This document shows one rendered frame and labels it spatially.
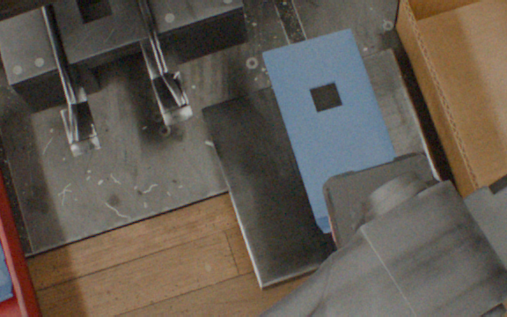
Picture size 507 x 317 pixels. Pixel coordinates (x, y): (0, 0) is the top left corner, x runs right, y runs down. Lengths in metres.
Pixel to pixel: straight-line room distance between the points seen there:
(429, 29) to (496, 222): 0.43
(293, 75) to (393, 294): 0.36
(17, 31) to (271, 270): 0.29
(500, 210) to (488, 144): 0.38
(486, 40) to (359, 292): 0.52
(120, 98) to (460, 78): 0.29
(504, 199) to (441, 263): 0.08
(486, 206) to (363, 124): 0.25
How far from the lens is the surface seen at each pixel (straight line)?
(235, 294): 0.97
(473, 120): 1.00
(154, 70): 0.93
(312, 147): 0.86
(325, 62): 0.88
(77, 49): 0.95
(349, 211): 0.73
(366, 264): 0.55
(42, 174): 1.02
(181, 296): 0.98
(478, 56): 1.02
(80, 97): 0.94
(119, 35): 0.95
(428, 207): 0.57
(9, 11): 0.83
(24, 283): 0.96
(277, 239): 0.96
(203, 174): 0.99
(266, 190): 0.97
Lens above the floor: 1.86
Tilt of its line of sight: 75 degrees down
